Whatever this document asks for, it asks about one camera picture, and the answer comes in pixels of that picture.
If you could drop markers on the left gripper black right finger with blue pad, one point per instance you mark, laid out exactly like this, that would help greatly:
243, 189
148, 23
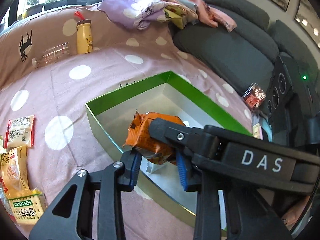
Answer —
248, 215

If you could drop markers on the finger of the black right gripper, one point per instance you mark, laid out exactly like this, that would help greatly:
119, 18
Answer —
184, 138

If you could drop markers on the orange snack packet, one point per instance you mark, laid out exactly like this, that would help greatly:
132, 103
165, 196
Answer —
138, 137

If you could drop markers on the green good cracker packet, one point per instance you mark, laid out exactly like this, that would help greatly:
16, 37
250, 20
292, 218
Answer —
28, 208

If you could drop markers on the yellow rice cracker bag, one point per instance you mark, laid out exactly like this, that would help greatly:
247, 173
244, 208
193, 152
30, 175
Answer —
14, 173

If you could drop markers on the white red-edged snack packet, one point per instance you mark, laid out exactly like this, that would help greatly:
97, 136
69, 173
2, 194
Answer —
20, 132

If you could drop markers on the green white cardboard box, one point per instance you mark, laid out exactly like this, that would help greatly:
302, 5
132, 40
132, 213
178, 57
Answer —
110, 114

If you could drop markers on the small red candy packet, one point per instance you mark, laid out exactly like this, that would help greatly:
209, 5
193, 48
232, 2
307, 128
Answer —
254, 96

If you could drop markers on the dark grey sofa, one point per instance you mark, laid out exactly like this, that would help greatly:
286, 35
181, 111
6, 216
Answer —
248, 53

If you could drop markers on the purple polka dot cloth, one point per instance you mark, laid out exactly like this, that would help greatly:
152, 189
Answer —
134, 14

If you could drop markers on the yellow drink bottle red cap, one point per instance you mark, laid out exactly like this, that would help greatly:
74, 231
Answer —
84, 38

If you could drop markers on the pink patterned cloth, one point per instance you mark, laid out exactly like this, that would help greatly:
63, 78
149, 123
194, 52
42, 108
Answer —
213, 17

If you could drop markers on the clear plastic water bottle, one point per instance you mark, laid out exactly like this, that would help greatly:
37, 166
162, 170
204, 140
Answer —
52, 55

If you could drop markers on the black camera device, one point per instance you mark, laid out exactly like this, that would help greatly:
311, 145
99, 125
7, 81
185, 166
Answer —
292, 105

